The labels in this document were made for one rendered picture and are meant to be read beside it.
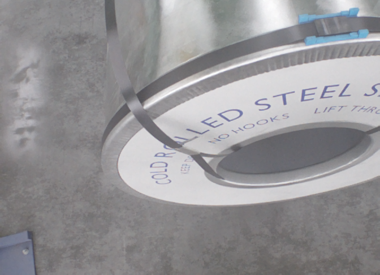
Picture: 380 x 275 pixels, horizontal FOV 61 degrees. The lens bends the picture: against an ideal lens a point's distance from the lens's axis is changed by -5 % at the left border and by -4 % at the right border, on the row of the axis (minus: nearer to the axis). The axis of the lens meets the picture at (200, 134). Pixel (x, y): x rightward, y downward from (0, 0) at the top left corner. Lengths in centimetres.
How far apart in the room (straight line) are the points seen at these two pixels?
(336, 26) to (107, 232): 162
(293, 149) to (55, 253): 138
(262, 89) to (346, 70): 16
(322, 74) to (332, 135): 69
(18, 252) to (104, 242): 50
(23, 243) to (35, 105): 90
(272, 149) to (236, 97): 74
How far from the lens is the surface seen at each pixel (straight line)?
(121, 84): 72
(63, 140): 224
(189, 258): 184
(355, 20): 65
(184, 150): 77
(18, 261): 215
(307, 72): 66
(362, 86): 77
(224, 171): 123
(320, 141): 138
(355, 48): 64
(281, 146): 142
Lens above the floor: 182
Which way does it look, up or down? 65 degrees down
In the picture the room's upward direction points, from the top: 11 degrees counter-clockwise
